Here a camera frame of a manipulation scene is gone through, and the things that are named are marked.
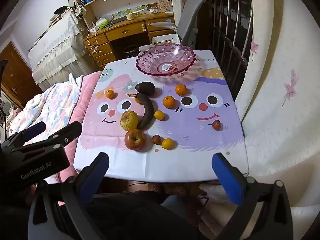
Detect floral quilted blanket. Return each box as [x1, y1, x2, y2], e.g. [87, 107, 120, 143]
[7, 74, 85, 145]

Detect pink bed sheet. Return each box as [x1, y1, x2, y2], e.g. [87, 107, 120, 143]
[56, 71, 103, 183]

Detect overripe dark banana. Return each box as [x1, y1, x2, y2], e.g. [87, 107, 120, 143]
[127, 93, 155, 130]

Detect person's dark clothing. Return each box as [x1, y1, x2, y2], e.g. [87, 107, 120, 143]
[82, 190, 208, 240]

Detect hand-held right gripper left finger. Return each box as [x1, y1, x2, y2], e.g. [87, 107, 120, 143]
[27, 152, 110, 240]

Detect dark waste bin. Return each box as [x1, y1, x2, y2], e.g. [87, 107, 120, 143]
[124, 45, 139, 59]

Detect yellow pear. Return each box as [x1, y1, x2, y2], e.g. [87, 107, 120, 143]
[120, 110, 139, 131]

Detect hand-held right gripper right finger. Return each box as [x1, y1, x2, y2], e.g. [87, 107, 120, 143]
[211, 152, 293, 240]

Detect brown wooden door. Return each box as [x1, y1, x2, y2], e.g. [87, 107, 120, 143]
[0, 42, 43, 108]

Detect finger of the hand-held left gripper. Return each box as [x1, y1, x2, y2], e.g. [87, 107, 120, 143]
[11, 121, 83, 155]
[1, 121, 47, 153]

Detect metal window bars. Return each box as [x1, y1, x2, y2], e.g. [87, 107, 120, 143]
[197, 0, 253, 98]

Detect wooden desk with drawers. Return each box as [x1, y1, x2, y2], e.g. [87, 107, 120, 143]
[83, 12, 175, 70]

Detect pink plastic bowl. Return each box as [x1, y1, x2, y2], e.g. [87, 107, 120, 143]
[135, 43, 197, 77]

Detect cartoon printed tablecloth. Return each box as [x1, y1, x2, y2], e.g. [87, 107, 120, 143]
[73, 50, 249, 183]

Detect white lace cover cloth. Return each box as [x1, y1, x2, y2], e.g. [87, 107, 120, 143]
[27, 11, 100, 84]

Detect white small table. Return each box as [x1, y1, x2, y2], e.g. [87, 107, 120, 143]
[151, 34, 181, 45]

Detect white butterfly print curtain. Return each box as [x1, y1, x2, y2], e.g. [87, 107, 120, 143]
[235, 0, 320, 213]

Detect red apple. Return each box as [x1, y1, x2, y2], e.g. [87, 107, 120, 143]
[124, 129, 146, 151]

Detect grey office chair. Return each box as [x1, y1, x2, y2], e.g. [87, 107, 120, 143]
[150, 0, 212, 49]

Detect dark avocado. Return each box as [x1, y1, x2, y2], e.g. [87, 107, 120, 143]
[135, 82, 156, 96]

